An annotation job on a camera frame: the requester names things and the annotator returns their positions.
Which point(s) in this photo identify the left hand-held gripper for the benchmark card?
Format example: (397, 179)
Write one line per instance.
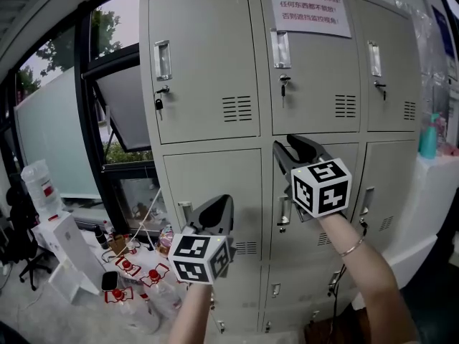
(193, 260)

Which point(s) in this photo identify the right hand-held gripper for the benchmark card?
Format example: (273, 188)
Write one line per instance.
(319, 188)

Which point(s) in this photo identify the single grey metal locker door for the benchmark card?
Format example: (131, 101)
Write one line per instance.
(305, 242)

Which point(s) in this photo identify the grid of grey locker doors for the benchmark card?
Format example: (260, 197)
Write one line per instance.
(201, 66)

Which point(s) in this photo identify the person's right forearm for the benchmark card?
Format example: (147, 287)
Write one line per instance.
(369, 285)

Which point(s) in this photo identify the person's left forearm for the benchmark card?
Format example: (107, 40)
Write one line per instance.
(190, 314)

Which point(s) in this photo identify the grey metal locker cabinet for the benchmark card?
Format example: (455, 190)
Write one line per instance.
(144, 66)

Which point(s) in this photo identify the colourful snack bag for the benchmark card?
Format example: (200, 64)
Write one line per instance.
(165, 242)

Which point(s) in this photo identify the key in door lock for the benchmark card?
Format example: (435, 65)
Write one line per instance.
(382, 88)
(283, 90)

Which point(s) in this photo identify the empty red capped plastic bottle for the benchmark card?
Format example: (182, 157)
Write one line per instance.
(161, 292)
(132, 310)
(126, 266)

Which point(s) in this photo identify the small brown box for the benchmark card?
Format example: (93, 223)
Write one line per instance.
(116, 244)

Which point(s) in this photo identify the black bottle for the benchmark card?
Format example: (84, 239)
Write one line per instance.
(101, 238)

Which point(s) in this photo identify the small black padlock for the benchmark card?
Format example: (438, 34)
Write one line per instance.
(158, 104)

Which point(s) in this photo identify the small black square device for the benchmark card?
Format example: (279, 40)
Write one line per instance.
(109, 281)

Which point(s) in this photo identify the teal spray bottle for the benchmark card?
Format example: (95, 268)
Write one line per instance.
(428, 138)

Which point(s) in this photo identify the white paper notice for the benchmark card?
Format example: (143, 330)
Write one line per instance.
(308, 11)

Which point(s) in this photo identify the white ledge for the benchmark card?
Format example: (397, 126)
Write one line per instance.
(426, 210)

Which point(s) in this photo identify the black framed tilting window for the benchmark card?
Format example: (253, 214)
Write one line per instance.
(125, 102)

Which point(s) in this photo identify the pink packet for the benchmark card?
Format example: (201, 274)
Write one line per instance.
(448, 145)

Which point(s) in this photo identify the white water dispenser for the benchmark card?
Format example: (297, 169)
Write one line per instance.
(68, 249)

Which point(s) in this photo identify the clear plastic wrap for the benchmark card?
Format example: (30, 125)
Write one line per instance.
(426, 63)

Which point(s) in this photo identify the large clear water jug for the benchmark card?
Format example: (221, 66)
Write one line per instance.
(41, 188)

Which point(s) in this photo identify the black office chair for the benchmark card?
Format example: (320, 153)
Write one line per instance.
(27, 242)

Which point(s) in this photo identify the blue wall poster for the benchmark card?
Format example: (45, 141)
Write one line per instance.
(443, 31)

